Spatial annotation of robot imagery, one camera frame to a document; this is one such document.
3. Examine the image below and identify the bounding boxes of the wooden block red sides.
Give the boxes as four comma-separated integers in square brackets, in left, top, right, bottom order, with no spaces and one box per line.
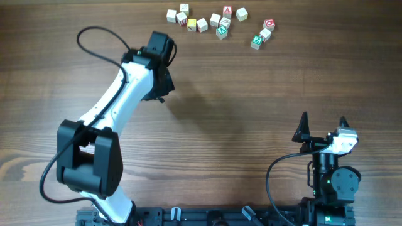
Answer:
[259,28,272,42]

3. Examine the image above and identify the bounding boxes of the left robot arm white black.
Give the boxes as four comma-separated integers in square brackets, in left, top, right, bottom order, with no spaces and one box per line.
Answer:
[49,31,177,225]

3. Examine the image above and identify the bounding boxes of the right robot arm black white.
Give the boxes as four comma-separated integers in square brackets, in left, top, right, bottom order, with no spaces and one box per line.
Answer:
[292,112,361,226]

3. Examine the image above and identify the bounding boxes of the plain wooden block far left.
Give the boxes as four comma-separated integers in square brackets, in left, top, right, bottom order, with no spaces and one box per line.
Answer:
[166,9,177,23]

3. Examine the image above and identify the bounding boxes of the plain wooden block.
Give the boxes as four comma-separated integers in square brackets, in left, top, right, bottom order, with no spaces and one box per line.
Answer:
[210,13,221,27]
[236,7,249,22]
[166,9,177,23]

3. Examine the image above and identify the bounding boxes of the wooden block red side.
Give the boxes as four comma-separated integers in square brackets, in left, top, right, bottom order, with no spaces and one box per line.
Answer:
[176,12,188,26]

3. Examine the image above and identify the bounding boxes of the yellow top wooden block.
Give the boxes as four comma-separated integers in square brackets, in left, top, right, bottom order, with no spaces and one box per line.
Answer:
[187,19,197,32]

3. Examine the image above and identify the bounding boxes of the wooden block top left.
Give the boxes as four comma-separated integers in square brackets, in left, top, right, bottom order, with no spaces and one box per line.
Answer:
[180,3,190,16]

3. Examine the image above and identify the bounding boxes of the wooden block red edge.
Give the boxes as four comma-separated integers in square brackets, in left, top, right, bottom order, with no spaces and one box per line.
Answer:
[197,18,208,33]

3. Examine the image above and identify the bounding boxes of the plain wooden block centre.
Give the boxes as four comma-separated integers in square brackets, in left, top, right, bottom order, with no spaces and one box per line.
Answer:
[210,13,221,27]

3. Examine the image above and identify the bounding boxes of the green letter A block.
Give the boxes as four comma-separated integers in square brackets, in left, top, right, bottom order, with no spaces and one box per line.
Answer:
[216,26,228,40]

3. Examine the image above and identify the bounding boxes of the wooden block drawing top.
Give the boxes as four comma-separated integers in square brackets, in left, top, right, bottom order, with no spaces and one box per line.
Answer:
[219,17,231,30]

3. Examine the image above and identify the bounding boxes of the red letter A block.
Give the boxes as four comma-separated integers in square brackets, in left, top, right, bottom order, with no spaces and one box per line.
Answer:
[222,6,232,19]

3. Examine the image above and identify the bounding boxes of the plain wooden block right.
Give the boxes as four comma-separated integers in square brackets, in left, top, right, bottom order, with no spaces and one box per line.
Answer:
[236,7,249,22]

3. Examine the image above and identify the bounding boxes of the green letter Z block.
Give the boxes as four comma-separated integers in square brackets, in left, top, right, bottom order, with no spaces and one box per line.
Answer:
[251,35,263,50]

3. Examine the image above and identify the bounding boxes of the red letter O block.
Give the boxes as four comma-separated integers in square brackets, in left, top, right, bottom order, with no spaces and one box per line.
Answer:
[263,19,276,31]

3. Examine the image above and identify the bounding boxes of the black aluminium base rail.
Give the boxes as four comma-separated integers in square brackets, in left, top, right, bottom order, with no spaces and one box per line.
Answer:
[75,205,356,226]

